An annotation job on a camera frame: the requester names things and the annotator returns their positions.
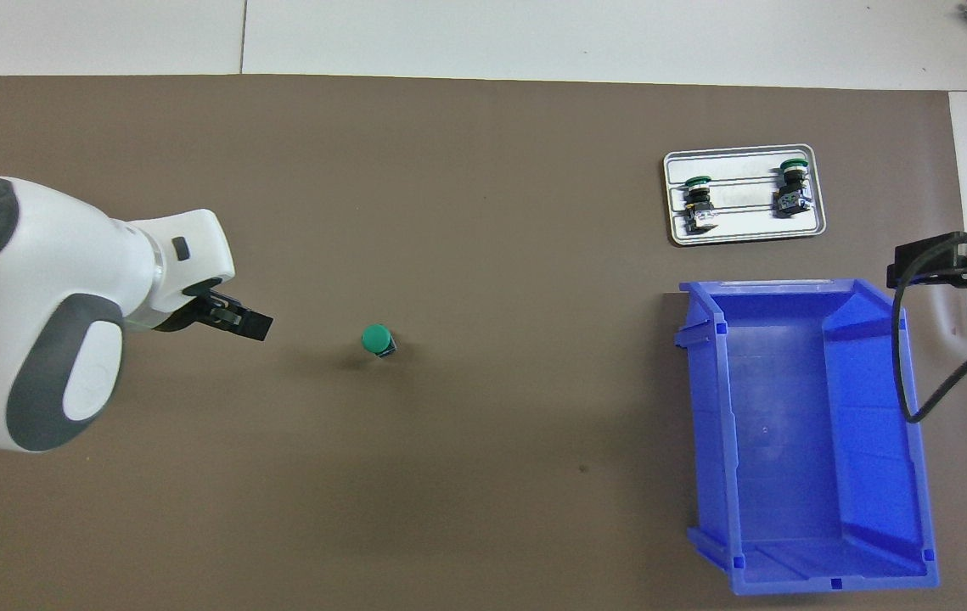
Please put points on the blue plastic storage bin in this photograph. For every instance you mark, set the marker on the blue plastic storage bin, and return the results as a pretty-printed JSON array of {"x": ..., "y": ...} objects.
[{"x": 789, "y": 441}]

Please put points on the grey metal tray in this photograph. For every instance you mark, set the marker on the grey metal tray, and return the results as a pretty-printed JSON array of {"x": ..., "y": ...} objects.
[{"x": 746, "y": 231}]

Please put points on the brown table mat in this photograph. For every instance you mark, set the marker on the brown table mat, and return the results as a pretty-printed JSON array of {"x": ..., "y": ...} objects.
[{"x": 449, "y": 509}]

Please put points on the green push button switch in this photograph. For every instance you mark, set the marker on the green push button switch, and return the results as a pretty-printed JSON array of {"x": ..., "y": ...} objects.
[
  {"x": 698, "y": 204},
  {"x": 376, "y": 338},
  {"x": 791, "y": 199}
]

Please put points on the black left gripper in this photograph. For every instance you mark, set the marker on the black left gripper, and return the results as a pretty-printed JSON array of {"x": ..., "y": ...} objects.
[{"x": 190, "y": 312}]

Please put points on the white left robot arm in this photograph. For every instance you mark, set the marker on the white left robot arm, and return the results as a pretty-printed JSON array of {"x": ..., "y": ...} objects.
[{"x": 42, "y": 280}]

